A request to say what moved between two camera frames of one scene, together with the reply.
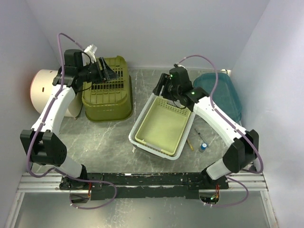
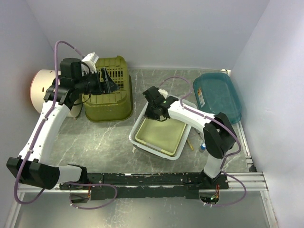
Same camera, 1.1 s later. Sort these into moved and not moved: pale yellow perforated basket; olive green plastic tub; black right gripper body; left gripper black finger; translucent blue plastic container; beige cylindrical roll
Moved: left gripper black finger; black right gripper body
Not moved: pale yellow perforated basket; translucent blue plastic container; beige cylindrical roll; olive green plastic tub
